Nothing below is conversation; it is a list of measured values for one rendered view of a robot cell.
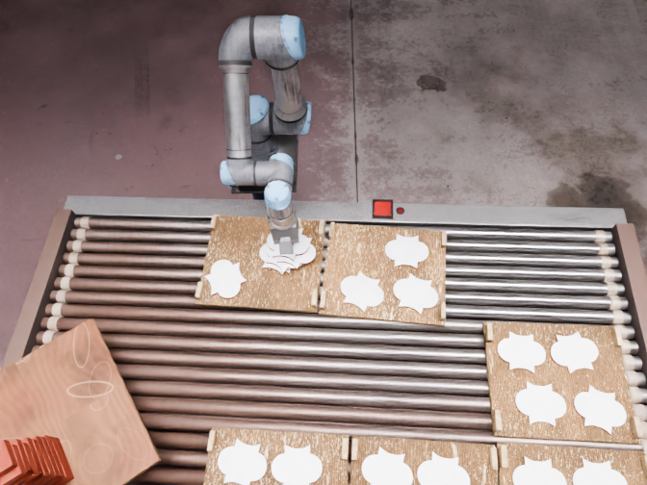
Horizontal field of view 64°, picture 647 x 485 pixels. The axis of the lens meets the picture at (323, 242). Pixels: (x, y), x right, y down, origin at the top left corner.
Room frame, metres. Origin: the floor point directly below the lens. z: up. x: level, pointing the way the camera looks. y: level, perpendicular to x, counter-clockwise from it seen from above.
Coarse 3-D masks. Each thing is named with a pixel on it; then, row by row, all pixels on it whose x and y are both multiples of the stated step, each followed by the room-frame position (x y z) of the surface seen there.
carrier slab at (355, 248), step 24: (336, 240) 0.88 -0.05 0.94; (360, 240) 0.88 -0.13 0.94; (384, 240) 0.87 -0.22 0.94; (432, 240) 0.85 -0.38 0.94; (336, 264) 0.79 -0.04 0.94; (360, 264) 0.78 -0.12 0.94; (384, 264) 0.77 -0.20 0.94; (432, 264) 0.75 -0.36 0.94; (336, 288) 0.70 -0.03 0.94; (384, 288) 0.68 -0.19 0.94; (336, 312) 0.61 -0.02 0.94; (360, 312) 0.61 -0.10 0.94; (384, 312) 0.60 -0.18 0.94; (408, 312) 0.59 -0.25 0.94; (432, 312) 0.58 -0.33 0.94
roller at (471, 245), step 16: (96, 240) 1.00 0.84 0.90; (112, 240) 1.00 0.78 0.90; (128, 240) 0.99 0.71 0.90; (144, 240) 0.98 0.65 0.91; (160, 240) 0.97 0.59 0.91; (176, 240) 0.96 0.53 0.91; (192, 240) 0.96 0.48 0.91; (208, 240) 0.95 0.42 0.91; (448, 240) 0.85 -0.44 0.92; (464, 240) 0.85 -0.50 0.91
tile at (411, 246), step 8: (400, 240) 0.85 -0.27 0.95; (408, 240) 0.85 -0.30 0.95; (416, 240) 0.85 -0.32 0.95; (392, 248) 0.82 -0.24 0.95; (400, 248) 0.82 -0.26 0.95; (408, 248) 0.82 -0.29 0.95; (416, 248) 0.81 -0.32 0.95; (424, 248) 0.81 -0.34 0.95; (392, 256) 0.79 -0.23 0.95; (400, 256) 0.79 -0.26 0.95; (408, 256) 0.79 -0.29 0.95; (416, 256) 0.78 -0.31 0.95; (424, 256) 0.78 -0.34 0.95; (400, 264) 0.76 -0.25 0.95; (408, 264) 0.76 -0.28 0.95; (416, 264) 0.76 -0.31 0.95
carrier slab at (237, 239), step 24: (216, 240) 0.93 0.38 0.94; (240, 240) 0.92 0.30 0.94; (264, 240) 0.91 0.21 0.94; (312, 240) 0.89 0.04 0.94; (240, 264) 0.83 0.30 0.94; (312, 264) 0.80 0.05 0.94; (264, 288) 0.73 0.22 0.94; (288, 288) 0.72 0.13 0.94; (312, 288) 0.71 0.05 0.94; (312, 312) 0.63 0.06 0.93
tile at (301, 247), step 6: (270, 234) 0.90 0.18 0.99; (300, 234) 0.89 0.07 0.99; (270, 240) 0.88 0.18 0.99; (300, 240) 0.87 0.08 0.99; (306, 240) 0.87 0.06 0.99; (270, 246) 0.85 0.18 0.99; (276, 246) 0.85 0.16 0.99; (294, 246) 0.85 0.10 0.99; (300, 246) 0.84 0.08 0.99; (306, 246) 0.84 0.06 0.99; (276, 252) 0.83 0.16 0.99; (294, 252) 0.82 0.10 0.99; (300, 252) 0.82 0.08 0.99; (294, 258) 0.80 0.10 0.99
